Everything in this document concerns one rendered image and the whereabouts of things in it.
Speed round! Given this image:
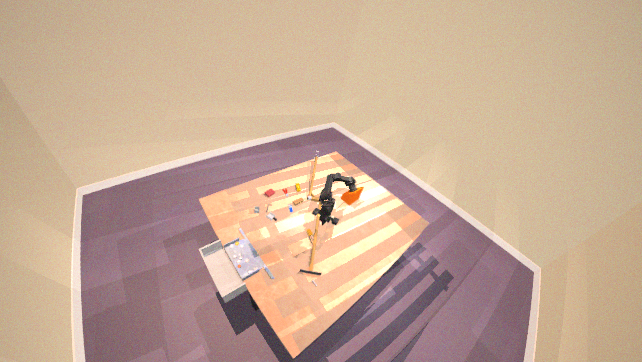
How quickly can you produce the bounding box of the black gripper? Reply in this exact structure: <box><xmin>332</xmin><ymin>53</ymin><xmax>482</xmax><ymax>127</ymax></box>
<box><xmin>312</xmin><ymin>208</ymin><xmax>339</xmax><ymax>227</ymax></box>

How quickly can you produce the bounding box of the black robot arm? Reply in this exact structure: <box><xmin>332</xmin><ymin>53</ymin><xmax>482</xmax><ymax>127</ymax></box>
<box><xmin>319</xmin><ymin>172</ymin><xmax>358</xmax><ymax>223</ymax></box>

